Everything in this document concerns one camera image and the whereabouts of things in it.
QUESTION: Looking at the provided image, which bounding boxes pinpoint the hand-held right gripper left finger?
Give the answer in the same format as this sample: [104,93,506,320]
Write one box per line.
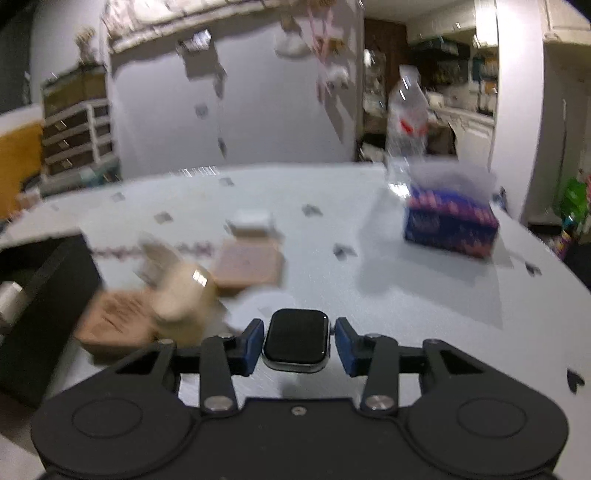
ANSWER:
[107,318,265,414]

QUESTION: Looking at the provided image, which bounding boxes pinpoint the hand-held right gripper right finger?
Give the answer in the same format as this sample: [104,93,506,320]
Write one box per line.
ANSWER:
[333,316,491,413]

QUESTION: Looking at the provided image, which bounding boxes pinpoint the black smartwatch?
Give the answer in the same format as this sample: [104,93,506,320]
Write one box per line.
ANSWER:
[262,309,331,373]

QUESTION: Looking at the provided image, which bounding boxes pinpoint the gold earbuds case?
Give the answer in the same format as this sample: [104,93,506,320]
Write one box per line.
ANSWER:
[150,261,219,348]

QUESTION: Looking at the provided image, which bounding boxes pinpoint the white earbuds case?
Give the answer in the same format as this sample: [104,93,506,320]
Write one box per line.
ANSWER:
[226,210,274,237]

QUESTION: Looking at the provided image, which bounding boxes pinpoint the black cardboard box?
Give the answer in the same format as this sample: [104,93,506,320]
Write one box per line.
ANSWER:
[0,233,103,409]

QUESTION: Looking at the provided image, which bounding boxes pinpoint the blue tissue box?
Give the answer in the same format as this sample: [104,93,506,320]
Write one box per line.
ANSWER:
[403,167,502,260]

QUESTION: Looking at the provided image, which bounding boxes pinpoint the clear water bottle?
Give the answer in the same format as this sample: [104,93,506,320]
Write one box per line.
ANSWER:
[385,65,433,195]

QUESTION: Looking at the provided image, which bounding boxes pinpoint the plush sheep toy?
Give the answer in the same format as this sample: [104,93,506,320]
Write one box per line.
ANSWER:
[323,66,350,91]

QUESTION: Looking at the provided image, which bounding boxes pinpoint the white plastic drawer unit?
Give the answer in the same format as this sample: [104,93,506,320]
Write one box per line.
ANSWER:
[41,99,116,178]

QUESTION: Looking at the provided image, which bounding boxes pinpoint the green bag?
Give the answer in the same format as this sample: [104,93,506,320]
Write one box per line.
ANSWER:
[560,178,590,223]

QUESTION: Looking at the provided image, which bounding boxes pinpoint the glass fish tank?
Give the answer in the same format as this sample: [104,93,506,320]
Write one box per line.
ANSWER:
[41,65,110,117]

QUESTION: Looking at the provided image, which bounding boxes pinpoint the printed hanging cloth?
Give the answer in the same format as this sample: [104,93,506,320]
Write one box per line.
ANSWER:
[107,0,282,52]

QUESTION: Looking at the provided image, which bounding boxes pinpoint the white wall pouch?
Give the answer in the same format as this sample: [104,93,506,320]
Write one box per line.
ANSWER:
[274,30,308,59]

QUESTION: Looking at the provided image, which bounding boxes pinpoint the small wall box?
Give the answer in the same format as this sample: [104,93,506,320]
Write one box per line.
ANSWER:
[177,29,212,55]

